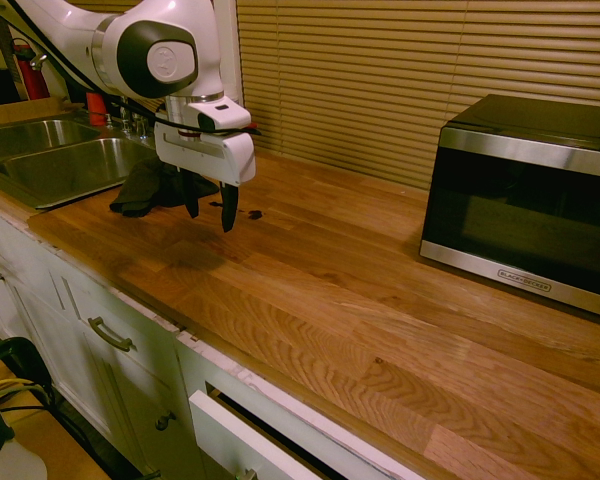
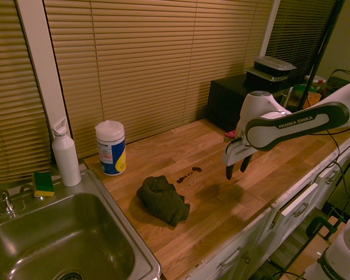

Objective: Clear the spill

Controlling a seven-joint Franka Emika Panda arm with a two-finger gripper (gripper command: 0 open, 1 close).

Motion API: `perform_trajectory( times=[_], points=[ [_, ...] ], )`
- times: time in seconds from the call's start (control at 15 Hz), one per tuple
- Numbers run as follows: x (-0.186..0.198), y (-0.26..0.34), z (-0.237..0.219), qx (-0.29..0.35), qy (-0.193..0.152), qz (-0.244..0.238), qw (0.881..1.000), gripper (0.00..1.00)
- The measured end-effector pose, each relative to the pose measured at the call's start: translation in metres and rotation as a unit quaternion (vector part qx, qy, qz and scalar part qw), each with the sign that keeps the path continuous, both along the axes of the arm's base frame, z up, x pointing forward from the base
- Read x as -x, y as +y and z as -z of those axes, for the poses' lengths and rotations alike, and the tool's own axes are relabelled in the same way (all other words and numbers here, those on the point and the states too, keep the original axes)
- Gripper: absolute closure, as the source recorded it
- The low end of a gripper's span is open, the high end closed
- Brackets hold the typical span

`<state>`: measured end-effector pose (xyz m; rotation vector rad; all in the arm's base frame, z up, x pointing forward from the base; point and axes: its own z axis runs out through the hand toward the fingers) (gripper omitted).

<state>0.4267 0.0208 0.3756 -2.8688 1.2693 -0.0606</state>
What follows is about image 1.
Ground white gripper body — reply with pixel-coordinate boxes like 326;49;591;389
153;121;258;188

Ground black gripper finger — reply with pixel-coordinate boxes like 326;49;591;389
179;168;202;219
219;181;241;234

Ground dark green cloth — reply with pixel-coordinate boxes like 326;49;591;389
108;157;220;219

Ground small red object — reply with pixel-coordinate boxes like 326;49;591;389
186;98;254;136

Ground chrome sink faucet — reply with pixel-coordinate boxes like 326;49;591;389
104;96;154;144

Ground red plastic cup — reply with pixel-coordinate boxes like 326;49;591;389
85;90;107;127

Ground stainless steel sink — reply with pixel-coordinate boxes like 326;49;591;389
0;117;157;211

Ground white base cabinets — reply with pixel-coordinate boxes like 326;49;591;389
0;197;417;480

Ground red fire extinguisher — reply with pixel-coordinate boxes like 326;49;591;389
9;38;52;102

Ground tan slatted window blind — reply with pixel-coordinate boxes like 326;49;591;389
236;0;600;192

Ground white open drawer front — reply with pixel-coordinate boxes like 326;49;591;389
188;389;342;480

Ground black steel microwave oven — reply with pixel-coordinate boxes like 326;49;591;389
418;93;600;323

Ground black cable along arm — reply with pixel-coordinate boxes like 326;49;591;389
8;0;262;139

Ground yellow cable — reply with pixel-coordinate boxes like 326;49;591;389
0;376;37;397

